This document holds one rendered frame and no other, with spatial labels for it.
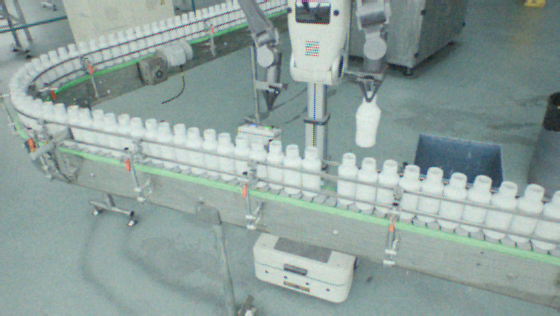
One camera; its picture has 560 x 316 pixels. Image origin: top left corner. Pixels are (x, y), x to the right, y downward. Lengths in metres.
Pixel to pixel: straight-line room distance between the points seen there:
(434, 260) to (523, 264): 0.22
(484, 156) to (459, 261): 0.65
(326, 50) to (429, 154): 0.63
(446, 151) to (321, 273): 0.83
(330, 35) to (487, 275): 1.01
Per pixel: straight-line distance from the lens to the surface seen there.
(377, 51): 1.09
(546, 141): 3.16
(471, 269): 1.32
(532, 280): 1.34
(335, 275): 2.08
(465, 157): 1.85
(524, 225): 1.25
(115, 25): 5.23
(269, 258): 2.15
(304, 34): 1.70
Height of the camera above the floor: 1.81
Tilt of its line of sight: 33 degrees down
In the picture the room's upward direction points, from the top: 3 degrees counter-clockwise
